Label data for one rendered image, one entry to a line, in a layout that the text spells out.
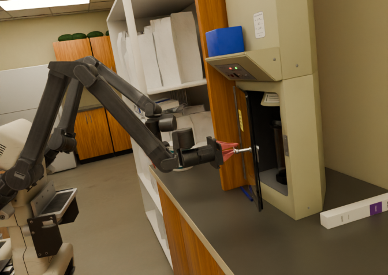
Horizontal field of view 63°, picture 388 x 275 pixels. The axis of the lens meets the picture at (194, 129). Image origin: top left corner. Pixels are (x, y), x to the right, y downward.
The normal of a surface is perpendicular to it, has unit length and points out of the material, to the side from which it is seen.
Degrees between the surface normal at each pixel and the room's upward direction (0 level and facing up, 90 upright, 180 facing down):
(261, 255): 0
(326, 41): 90
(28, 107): 90
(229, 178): 90
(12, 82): 90
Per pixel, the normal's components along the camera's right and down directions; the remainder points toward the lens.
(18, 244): 0.11, 0.19
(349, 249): -0.15, -0.97
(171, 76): -0.29, 0.41
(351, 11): -0.93, 0.21
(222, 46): 0.33, 0.15
